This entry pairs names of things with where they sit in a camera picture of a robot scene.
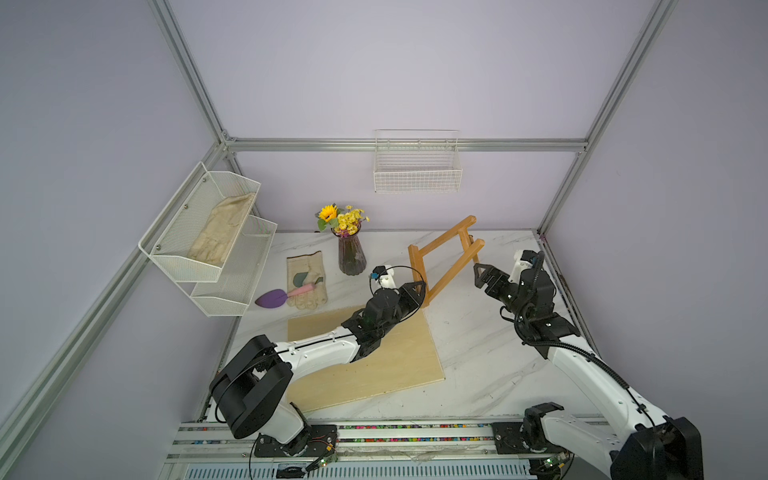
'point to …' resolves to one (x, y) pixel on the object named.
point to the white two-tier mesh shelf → (218, 291)
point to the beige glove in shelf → (218, 233)
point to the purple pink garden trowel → (276, 298)
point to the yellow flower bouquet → (345, 222)
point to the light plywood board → (406, 358)
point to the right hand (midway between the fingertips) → (487, 275)
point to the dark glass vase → (351, 255)
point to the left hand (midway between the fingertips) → (426, 286)
